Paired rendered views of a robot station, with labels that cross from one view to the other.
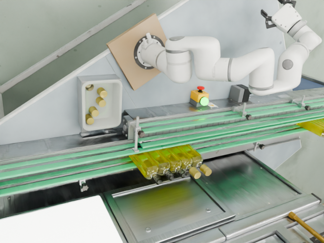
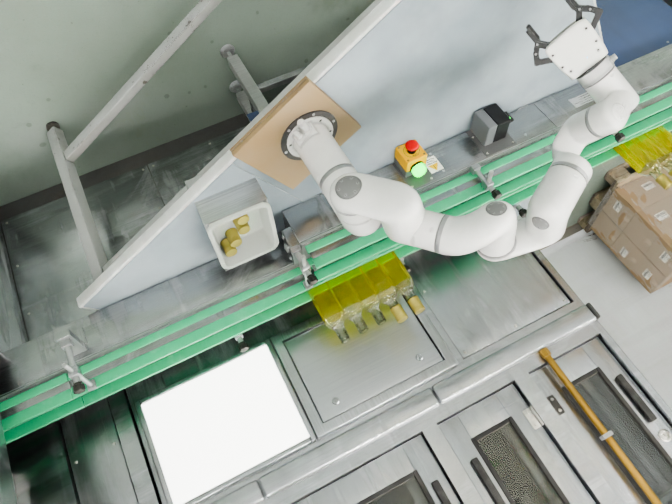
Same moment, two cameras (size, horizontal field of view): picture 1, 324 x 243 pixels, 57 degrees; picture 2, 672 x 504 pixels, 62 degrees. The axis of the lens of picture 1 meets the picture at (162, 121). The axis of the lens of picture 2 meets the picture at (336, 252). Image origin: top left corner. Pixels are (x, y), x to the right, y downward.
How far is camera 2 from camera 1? 0.86 m
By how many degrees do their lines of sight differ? 35
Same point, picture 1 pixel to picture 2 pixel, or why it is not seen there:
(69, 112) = (196, 242)
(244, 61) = (460, 240)
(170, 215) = (366, 372)
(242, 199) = (476, 321)
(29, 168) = (164, 347)
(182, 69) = (363, 228)
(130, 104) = (290, 200)
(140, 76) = (299, 170)
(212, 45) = (406, 219)
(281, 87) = (528, 247)
